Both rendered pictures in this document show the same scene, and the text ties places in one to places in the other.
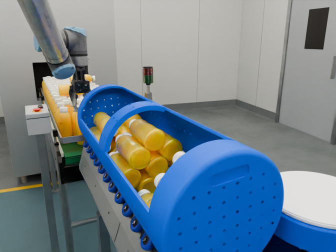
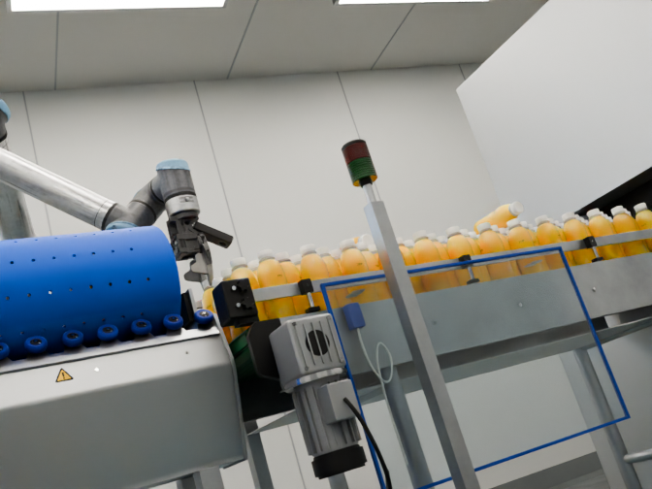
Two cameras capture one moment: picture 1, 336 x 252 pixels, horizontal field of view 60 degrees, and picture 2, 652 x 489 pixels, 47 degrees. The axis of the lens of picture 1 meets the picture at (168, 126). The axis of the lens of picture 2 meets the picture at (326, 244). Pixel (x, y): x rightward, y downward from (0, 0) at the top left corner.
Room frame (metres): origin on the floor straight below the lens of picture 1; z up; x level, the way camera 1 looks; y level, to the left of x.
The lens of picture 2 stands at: (1.48, -1.54, 0.54)
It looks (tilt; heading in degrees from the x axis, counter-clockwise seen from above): 16 degrees up; 84
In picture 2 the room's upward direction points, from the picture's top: 17 degrees counter-clockwise
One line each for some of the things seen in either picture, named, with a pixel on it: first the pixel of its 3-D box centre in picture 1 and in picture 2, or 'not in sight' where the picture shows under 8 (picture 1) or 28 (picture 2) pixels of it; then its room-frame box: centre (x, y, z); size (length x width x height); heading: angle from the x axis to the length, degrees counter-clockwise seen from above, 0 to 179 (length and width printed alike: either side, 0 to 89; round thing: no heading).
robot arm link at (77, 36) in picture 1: (75, 41); (175, 181); (1.35, 0.41, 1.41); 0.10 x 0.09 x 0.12; 132
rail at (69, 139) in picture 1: (104, 134); not in sight; (1.37, 0.31, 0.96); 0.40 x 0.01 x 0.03; 116
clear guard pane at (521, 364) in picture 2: not in sight; (485, 355); (1.99, 0.31, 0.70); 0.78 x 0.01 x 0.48; 26
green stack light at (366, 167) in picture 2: (148, 78); (362, 172); (1.80, 0.12, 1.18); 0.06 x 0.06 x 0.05
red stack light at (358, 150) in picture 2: (147, 71); (356, 155); (1.80, 0.12, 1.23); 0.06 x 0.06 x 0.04
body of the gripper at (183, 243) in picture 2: (79, 79); (187, 237); (1.34, 0.41, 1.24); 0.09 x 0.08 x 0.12; 26
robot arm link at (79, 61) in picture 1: (78, 61); (183, 209); (1.35, 0.41, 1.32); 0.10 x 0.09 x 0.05; 116
